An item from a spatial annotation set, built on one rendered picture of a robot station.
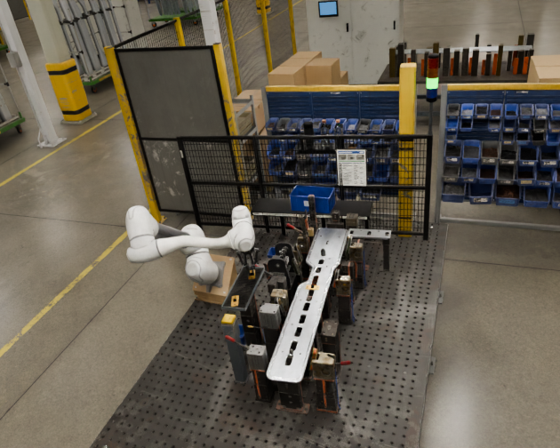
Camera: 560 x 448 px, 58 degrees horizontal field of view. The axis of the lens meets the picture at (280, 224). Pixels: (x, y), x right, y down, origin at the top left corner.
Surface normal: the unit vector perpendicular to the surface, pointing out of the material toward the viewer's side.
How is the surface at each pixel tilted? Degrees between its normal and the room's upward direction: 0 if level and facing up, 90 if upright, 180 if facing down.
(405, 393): 0
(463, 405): 0
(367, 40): 90
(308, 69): 90
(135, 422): 0
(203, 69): 90
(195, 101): 91
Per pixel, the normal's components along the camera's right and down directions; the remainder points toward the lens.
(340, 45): -0.33, 0.53
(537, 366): -0.11, -0.84
